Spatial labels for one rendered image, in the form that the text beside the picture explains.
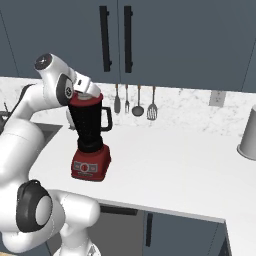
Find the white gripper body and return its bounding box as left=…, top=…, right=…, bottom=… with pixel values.
left=83, top=79, right=102, bottom=98

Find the red blender with black jug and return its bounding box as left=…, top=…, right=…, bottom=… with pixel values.
left=68, top=92, right=114, bottom=183

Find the hanging grey spoon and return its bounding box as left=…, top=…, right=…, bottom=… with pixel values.
left=113, top=83, right=121, bottom=115

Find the hanging grey fork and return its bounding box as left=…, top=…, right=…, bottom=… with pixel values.
left=124, top=83, right=131, bottom=115

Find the hanging grey ladle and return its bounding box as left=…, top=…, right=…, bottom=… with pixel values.
left=131, top=84, right=145, bottom=118

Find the grey sink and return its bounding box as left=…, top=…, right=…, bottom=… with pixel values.
left=32, top=121, right=64, bottom=149

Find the hanging grey slotted spatula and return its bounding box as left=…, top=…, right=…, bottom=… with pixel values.
left=146, top=85, right=159, bottom=121

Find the grey drawer front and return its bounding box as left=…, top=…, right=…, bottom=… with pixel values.
left=87, top=201, right=147, bottom=256

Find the grey tapered container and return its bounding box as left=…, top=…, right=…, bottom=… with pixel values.
left=236, top=104, right=256, bottom=162

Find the dark blue base cupboard door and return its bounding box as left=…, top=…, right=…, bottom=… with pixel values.
left=142, top=209, right=232, bottom=256

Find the black cupboard door handle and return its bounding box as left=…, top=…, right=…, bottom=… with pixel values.
left=123, top=5, right=134, bottom=74
left=98, top=5, right=113, bottom=73

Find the black drawer handle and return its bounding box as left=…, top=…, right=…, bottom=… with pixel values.
left=99, top=204, right=139, bottom=217

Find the grey wall socket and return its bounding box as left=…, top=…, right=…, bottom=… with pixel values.
left=208, top=89, right=227, bottom=108

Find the black base cupboard handle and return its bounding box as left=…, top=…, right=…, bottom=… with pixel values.
left=145, top=212, right=154, bottom=248

